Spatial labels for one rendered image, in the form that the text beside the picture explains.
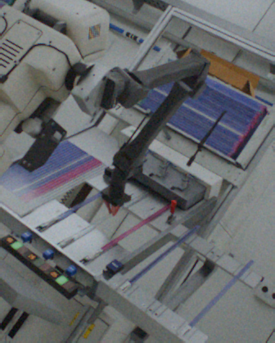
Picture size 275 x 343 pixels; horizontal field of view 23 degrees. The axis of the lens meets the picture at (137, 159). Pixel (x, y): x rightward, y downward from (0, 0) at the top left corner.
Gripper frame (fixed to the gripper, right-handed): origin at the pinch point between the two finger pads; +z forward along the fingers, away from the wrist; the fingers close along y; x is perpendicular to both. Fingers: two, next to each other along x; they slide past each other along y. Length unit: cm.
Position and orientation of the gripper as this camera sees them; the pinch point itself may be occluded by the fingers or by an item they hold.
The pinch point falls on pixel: (112, 213)
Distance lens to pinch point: 249.2
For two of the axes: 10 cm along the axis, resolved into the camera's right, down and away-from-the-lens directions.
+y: -7.6, -4.6, 4.6
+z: -1.6, 8.1, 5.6
